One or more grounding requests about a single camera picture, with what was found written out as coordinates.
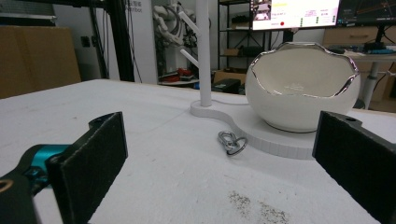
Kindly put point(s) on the black metal frame post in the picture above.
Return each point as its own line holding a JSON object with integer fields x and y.
{"x": 121, "y": 40}

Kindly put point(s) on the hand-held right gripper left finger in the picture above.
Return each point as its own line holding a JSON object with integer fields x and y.
{"x": 90, "y": 168}

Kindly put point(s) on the large brown cardboard box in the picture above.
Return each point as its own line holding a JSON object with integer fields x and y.
{"x": 34, "y": 59}

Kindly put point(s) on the dark computer monitor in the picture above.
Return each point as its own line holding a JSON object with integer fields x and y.
{"x": 367, "y": 11}

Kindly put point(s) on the white desk with round leg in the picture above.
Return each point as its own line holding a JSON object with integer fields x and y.
{"x": 372, "y": 77}

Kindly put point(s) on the white banner panel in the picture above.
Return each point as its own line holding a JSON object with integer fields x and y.
{"x": 143, "y": 46}

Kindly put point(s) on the white egg-shaped bowl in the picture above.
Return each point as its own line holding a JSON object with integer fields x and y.
{"x": 299, "y": 105}

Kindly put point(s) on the black metal shelf rack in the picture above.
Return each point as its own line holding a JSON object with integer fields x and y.
{"x": 224, "y": 31}

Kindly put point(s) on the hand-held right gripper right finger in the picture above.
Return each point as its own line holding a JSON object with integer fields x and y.
{"x": 358, "y": 155}

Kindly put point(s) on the red tool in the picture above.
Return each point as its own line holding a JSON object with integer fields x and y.
{"x": 184, "y": 72}

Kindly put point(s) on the black case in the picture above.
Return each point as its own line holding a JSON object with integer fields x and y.
{"x": 231, "y": 85}

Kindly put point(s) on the bright computer monitor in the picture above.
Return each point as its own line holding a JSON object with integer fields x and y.
{"x": 299, "y": 12}

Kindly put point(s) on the white peg stand with base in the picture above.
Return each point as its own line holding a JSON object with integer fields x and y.
{"x": 204, "y": 62}

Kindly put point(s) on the small cardboard box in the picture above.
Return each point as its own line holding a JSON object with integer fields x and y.
{"x": 229, "y": 75}

